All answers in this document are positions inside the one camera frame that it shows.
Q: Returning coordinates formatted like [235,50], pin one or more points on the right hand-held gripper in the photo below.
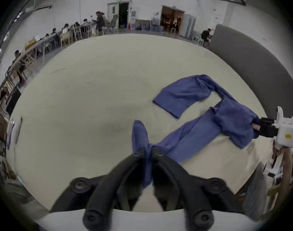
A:
[289,131]

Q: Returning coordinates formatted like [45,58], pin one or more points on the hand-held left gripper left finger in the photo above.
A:
[117,177]

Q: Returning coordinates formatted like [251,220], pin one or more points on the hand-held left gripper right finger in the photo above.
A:
[175,174]

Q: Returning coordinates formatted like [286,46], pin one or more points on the dark blue shirt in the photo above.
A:
[228,119]

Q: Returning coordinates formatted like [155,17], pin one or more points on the person's right forearm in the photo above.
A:
[287,182]

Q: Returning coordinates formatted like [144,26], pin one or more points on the person's right hand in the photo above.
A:
[286,154]

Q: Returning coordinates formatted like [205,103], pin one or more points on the grey padded headboard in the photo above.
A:
[254,61]

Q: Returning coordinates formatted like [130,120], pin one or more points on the bed with beige sheet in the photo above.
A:
[93,85]

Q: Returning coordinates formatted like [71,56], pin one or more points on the grey cabinet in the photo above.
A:
[189,25]

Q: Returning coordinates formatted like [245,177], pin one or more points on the row of tables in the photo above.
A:
[40,44]

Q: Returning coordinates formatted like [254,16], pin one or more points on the grey office chair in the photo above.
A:
[112,23]

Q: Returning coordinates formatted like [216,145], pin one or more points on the group of people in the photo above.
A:
[69,29]

